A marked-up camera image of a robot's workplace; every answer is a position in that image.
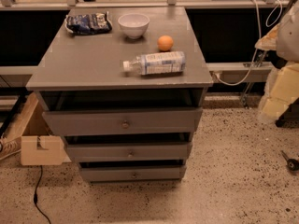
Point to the sneaker shoe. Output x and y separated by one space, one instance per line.
8 148

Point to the cardboard box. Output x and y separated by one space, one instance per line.
39 146

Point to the orange fruit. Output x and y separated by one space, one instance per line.
165 43

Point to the grey bottom drawer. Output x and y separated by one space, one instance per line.
131 174

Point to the grey drawer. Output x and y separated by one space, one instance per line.
131 174
129 152
123 121

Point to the grey middle drawer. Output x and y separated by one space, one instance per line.
129 152

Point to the clear plastic water bottle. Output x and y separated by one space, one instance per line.
157 63

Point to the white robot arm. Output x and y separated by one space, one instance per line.
282 85

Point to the slanted metal pole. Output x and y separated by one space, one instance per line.
256 63

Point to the blue chip bag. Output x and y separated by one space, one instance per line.
88 24

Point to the grey top drawer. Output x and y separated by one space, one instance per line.
123 121

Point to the grey metal railing beam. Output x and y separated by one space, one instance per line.
236 72

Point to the grey drawer cabinet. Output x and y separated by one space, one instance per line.
84 73

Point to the black tool on floor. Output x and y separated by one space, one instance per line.
292 164

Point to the white ceramic bowl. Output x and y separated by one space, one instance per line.
134 25

